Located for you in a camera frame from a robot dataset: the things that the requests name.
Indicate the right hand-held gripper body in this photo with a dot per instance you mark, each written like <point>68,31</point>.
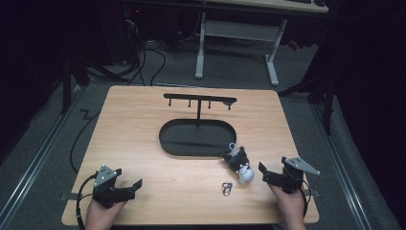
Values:
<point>292,177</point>

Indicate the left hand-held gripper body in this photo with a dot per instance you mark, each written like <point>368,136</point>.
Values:
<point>105,191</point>

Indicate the black key rack with tray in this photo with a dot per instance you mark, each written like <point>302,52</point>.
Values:
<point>198,134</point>

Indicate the person's left hand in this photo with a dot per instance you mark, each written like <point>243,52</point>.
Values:
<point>102,216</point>

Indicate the person's right hand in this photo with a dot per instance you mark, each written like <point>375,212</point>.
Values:
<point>288,207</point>

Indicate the black metal stand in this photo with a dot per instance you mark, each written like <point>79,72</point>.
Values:
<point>68,83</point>
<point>322,96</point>

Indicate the red object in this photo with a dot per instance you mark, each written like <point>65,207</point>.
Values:
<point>294,45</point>

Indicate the white-framed wooden desk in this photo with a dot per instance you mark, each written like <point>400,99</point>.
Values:
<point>239,30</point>

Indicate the black computer tower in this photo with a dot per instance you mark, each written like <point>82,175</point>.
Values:
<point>132,32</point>

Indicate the metal floor rail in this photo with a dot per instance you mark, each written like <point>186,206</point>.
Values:
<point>343,169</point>
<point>38,159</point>

